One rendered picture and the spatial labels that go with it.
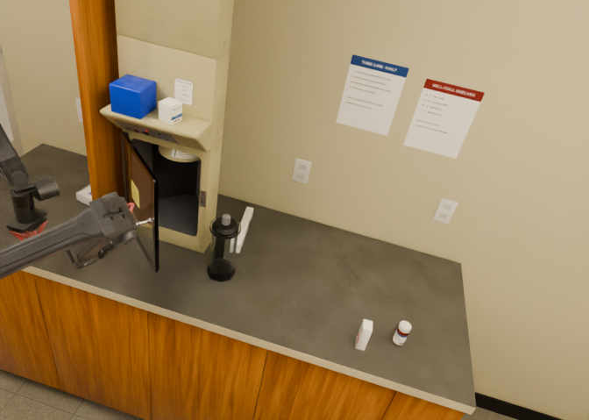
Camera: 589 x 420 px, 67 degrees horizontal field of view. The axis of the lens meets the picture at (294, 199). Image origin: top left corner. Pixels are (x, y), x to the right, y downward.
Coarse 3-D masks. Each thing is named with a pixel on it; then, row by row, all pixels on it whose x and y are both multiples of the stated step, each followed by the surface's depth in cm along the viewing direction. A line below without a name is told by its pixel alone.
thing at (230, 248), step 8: (240, 224) 156; (216, 232) 151; (216, 240) 153; (224, 240) 152; (232, 240) 154; (216, 248) 155; (224, 248) 155; (232, 248) 156; (216, 256) 157; (224, 256) 157; (232, 256) 159; (216, 264) 159; (224, 264) 159; (232, 264) 162; (216, 272) 161; (224, 272) 162
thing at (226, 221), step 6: (228, 216) 152; (216, 222) 153; (222, 222) 153; (228, 222) 152; (234, 222) 155; (216, 228) 151; (222, 228) 151; (228, 228) 152; (234, 228) 152; (228, 234) 151
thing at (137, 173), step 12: (132, 156) 145; (132, 168) 149; (144, 168) 137; (132, 180) 152; (144, 180) 140; (144, 192) 143; (156, 192) 134; (144, 204) 146; (156, 204) 137; (144, 216) 150; (156, 216) 140; (144, 228) 153; (156, 228) 142; (144, 240) 157; (156, 240) 145; (144, 252) 161; (156, 252) 148; (156, 264) 151
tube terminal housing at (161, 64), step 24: (120, 48) 135; (144, 48) 134; (168, 48) 132; (120, 72) 140; (144, 72) 138; (168, 72) 136; (192, 72) 134; (216, 72) 133; (168, 96) 140; (216, 96) 139; (216, 120) 145; (168, 144) 150; (216, 144) 152; (216, 168) 160; (216, 192) 169; (168, 240) 175; (192, 240) 172
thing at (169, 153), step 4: (160, 148) 157; (164, 148) 156; (168, 148) 155; (160, 152) 157; (164, 152) 156; (168, 152) 155; (172, 152) 154; (176, 152) 154; (180, 152) 154; (164, 156) 156; (168, 156) 155; (172, 156) 154; (176, 156) 154; (180, 156) 154; (184, 156) 155; (188, 156) 155; (192, 156) 156; (196, 156) 157; (176, 160) 155; (180, 160) 155; (184, 160) 155; (188, 160) 156; (192, 160) 156
